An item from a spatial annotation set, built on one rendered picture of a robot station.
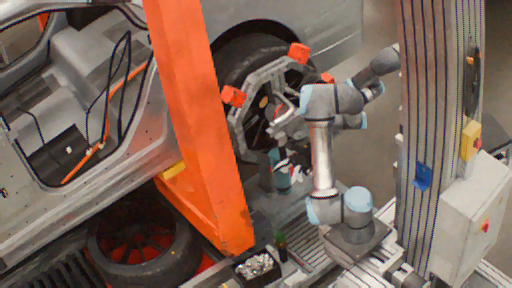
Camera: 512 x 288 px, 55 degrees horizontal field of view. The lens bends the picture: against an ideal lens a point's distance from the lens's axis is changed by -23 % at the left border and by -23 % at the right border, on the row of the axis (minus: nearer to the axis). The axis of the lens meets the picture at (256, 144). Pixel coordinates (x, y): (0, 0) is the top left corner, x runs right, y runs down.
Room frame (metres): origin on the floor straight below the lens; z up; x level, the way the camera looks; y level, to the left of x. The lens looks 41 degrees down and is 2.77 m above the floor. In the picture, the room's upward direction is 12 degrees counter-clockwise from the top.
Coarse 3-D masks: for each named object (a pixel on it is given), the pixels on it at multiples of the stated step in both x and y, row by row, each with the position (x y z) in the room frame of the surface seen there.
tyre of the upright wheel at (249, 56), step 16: (224, 48) 2.60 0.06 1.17; (240, 48) 2.55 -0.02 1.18; (256, 48) 2.53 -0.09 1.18; (272, 48) 2.51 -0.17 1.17; (288, 48) 2.55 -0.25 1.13; (224, 64) 2.49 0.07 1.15; (240, 64) 2.44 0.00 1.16; (256, 64) 2.45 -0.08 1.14; (224, 80) 2.40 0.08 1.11; (240, 80) 2.40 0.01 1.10; (224, 112) 2.34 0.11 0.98; (240, 160) 2.35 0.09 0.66
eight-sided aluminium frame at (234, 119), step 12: (276, 60) 2.47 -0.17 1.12; (288, 60) 2.45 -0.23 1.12; (264, 72) 2.41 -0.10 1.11; (276, 72) 2.40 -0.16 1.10; (312, 72) 2.50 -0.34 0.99; (252, 84) 2.34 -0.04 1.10; (252, 96) 2.32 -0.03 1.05; (240, 108) 2.29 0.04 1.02; (228, 120) 2.30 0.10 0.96; (240, 120) 2.28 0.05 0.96; (240, 132) 2.27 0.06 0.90; (240, 144) 2.27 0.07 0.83; (300, 144) 2.43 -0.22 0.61; (240, 156) 2.27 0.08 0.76; (252, 156) 2.29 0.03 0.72; (264, 156) 2.34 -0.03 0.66
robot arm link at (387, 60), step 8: (376, 56) 2.19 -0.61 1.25; (384, 56) 2.15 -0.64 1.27; (392, 56) 2.13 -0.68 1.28; (368, 64) 2.26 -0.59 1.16; (376, 64) 2.16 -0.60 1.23; (384, 64) 2.13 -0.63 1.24; (392, 64) 2.11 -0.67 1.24; (400, 64) 2.12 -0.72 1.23; (360, 72) 2.31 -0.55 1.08; (368, 72) 2.23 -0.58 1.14; (376, 72) 2.16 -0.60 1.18; (384, 72) 2.13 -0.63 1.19; (392, 72) 2.13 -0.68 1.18; (352, 80) 2.37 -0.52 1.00; (360, 80) 2.30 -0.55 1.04; (368, 80) 2.25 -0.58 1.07; (360, 88) 2.35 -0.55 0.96
